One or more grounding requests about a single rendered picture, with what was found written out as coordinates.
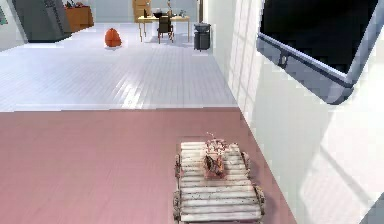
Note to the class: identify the orange egg shaped cushion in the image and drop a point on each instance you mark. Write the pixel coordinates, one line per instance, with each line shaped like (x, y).
(112, 38)

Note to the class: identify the black bowl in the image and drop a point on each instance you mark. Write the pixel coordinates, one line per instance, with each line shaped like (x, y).
(158, 14)

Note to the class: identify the pale wooden dining table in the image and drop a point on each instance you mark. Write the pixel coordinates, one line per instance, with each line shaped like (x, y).
(180, 19)

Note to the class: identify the orange wooden cupboard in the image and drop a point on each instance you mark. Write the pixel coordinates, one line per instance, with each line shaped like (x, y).
(79, 18)

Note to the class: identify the grey framed television set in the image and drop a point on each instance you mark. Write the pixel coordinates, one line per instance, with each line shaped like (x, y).
(316, 33)

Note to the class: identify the tan wooden door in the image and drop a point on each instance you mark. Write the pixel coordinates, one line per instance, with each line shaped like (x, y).
(141, 9)

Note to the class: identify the dark grey bin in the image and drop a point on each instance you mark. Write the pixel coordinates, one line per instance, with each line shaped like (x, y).
(202, 37)

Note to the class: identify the dark wooden chair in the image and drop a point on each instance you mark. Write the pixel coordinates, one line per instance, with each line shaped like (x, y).
(165, 26)

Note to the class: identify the pale slatted wooden table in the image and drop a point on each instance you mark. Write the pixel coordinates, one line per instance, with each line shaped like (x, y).
(216, 193)

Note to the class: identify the dark grey fridge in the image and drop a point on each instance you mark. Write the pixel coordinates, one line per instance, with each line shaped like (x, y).
(43, 20)

